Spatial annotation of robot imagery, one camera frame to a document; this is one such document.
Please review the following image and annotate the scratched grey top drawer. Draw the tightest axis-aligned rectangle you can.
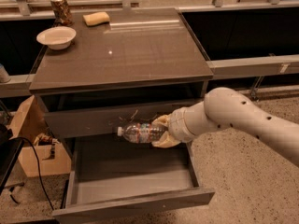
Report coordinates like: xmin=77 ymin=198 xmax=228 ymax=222
xmin=42 ymin=87 xmax=200 ymax=138

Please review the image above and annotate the patterned drink can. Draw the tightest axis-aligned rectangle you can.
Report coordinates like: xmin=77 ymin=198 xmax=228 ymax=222
xmin=50 ymin=0 xmax=73 ymax=25

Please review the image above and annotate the white ceramic bowl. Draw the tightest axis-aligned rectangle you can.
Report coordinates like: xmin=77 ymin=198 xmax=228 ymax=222
xmin=36 ymin=26 xmax=77 ymax=50

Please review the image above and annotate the black cable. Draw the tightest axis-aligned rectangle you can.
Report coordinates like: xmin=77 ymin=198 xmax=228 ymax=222
xmin=8 ymin=137 xmax=55 ymax=211

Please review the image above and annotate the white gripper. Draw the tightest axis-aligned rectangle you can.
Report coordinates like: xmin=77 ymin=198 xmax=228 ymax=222
xmin=151 ymin=107 xmax=196 ymax=148

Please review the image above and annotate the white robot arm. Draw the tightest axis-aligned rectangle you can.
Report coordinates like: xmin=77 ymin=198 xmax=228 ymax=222
xmin=152 ymin=87 xmax=299 ymax=166

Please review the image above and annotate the clear plastic water bottle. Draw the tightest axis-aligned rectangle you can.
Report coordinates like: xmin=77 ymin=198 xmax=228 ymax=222
xmin=117 ymin=122 xmax=167 ymax=144

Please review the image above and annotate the yellow sponge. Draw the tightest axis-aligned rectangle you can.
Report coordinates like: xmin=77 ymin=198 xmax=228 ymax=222
xmin=83 ymin=12 xmax=110 ymax=26

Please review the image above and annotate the grey drawer cabinet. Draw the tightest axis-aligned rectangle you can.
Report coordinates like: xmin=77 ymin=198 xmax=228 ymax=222
xmin=28 ymin=7 xmax=215 ymax=224

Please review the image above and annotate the open grey middle drawer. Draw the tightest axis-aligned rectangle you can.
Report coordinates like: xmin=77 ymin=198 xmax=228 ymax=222
xmin=52 ymin=134 xmax=215 ymax=224

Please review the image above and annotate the cardboard box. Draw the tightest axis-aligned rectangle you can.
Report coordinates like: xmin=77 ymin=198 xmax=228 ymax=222
xmin=8 ymin=96 xmax=71 ymax=177

